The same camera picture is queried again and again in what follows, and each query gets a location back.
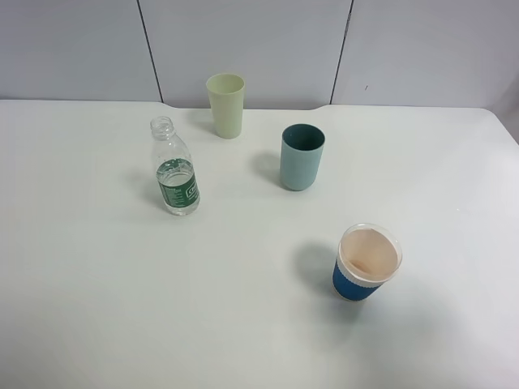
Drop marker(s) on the pale yellow plastic cup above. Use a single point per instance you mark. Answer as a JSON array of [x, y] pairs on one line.
[[226, 97]]

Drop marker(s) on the clear bottle green label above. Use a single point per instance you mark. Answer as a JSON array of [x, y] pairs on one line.
[[174, 168]]

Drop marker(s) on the blue sleeve paper cup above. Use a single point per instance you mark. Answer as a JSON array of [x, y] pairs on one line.
[[368, 256]]

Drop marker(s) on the teal plastic cup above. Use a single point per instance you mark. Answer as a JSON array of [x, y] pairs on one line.
[[301, 150]]

